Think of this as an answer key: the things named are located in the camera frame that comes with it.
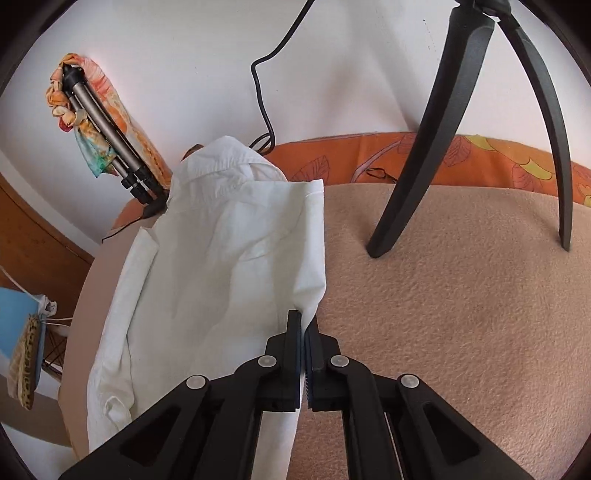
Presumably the wooden cabinet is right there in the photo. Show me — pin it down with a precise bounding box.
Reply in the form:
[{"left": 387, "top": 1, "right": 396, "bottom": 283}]
[{"left": 0, "top": 179, "right": 94, "bottom": 317}]

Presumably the orange floral bed sheet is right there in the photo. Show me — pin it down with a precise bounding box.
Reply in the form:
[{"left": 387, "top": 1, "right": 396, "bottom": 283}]
[{"left": 110, "top": 131, "right": 591, "bottom": 232}]

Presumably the folded silver tripod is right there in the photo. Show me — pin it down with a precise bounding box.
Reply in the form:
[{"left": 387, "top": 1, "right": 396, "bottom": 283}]
[{"left": 62, "top": 64, "right": 167, "bottom": 214}]

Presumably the leopard print cushion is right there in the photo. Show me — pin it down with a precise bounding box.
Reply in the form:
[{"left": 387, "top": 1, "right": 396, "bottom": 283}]
[{"left": 7, "top": 314, "right": 41, "bottom": 411}]

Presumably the beige fleece blanket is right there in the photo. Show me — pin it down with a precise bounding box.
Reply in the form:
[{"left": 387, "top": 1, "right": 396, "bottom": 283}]
[{"left": 58, "top": 184, "right": 590, "bottom": 479}]

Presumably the white desk lamp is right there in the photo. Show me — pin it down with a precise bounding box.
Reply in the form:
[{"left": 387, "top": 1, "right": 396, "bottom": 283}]
[{"left": 0, "top": 266, "right": 72, "bottom": 322}]

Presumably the white long-sleeve shirt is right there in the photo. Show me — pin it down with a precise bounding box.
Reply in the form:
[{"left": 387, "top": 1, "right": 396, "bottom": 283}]
[{"left": 80, "top": 137, "right": 327, "bottom": 479}]

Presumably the blue chair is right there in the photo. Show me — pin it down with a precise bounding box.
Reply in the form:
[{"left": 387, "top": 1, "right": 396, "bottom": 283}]
[{"left": 0, "top": 287, "right": 38, "bottom": 357}]

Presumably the colourful patterned scarf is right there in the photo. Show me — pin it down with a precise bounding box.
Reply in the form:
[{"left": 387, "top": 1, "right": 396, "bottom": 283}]
[{"left": 45, "top": 53, "right": 172, "bottom": 190}]

